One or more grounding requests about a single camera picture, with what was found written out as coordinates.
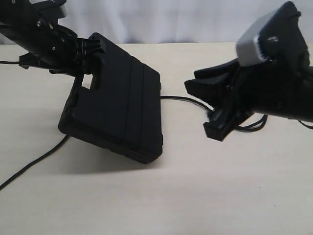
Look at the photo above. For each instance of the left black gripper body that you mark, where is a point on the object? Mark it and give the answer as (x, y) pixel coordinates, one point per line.
(49, 45)

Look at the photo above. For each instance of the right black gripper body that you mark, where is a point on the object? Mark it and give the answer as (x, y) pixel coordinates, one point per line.
(282, 86)

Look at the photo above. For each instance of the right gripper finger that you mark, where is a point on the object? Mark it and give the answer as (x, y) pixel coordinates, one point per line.
(223, 121)
(211, 84)

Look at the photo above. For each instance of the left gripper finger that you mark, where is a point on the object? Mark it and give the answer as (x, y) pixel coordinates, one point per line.
(85, 64)
(90, 46)

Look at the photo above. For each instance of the black plastic carry case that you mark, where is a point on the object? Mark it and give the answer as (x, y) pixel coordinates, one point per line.
(121, 111)

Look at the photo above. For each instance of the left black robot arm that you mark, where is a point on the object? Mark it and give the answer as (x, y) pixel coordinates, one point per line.
(49, 45)

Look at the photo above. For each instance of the white curtain backdrop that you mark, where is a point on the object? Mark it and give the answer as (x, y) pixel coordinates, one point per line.
(165, 21)

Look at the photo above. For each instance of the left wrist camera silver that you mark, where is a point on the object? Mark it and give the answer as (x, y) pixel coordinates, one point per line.
(51, 8)

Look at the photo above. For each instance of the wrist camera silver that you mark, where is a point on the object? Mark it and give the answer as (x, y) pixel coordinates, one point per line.
(248, 47)
(51, 8)

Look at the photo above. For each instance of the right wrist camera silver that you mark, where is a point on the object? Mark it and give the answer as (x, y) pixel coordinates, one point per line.
(248, 47)

